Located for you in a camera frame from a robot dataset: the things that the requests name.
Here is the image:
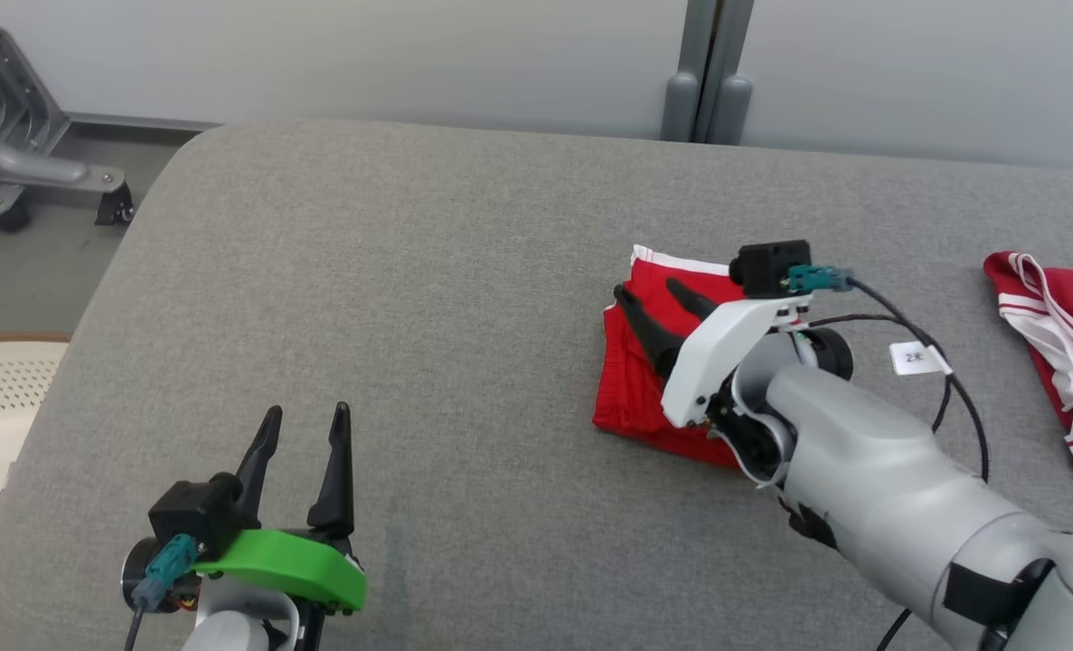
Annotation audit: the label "teal left camera connector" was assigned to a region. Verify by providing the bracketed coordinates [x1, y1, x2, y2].
[133, 533, 199, 609]

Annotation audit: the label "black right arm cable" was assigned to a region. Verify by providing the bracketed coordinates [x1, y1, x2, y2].
[803, 275, 991, 651]

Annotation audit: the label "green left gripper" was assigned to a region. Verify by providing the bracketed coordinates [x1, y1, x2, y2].
[193, 401, 369, 617]

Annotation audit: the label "white right cable label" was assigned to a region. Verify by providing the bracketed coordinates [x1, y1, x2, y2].
[889, 340, 954, 377]

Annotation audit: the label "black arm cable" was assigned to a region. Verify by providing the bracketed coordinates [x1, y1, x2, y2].
[122, 597, 150, 651]
[803, 275, 991, 651]

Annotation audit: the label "teal right camera connector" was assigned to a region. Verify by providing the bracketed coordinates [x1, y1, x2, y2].
[786, 263, 856, 296]

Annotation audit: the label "grey metal stand with castors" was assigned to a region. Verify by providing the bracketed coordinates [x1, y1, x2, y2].
[0, 0, 136, 235]

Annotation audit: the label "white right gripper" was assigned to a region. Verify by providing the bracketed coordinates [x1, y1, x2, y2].
[613, 278, 814, 431]

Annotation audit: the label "red jersey with white sleeves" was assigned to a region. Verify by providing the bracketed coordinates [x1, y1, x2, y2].
[983, 250, 1073, 479]

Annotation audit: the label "teal camera connector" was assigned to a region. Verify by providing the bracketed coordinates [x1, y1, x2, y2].
[786, 263, 856, 296]
[133, 533, 199, 609]

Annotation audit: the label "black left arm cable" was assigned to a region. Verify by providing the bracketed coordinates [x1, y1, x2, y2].
[122, 597, 150, 651]

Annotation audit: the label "grey metal partition frame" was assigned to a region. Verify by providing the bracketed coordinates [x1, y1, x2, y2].
[660, 0, 757, 146]

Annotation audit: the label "red shorts with white trim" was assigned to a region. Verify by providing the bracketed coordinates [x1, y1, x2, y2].
[591, 244, 805, 470]

